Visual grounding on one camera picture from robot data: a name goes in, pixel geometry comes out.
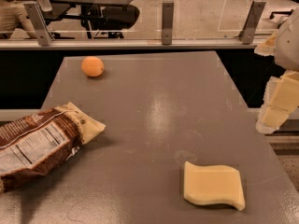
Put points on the right metal glass bracket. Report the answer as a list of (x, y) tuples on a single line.
[(247, 33)]

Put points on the orange fruit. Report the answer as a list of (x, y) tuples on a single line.
[(92, 66)]

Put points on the metal glass bracket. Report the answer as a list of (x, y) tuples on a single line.
[(247, 33), (43, 36), (167, 22)]

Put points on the yellow sponge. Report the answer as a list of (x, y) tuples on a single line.
[(213, 184)]

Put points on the brown snack bag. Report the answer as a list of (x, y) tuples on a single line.
[(32, 146)]

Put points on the glass barrier panel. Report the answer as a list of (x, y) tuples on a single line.
[(204, 19)]

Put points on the black office chair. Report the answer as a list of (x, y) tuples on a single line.
[(110, 20)]

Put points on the dark desk behind glass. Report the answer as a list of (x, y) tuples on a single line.
[(71, 9)]

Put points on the middle metal glass bracket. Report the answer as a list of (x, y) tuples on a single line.
[(167, 22)]

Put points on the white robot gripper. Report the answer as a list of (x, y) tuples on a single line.
[(289, 46)]

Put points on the left metal glass bracket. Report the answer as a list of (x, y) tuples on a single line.
[(43, 36)]

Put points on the seated person in beige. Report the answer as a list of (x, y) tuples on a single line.
[(12, 15)]

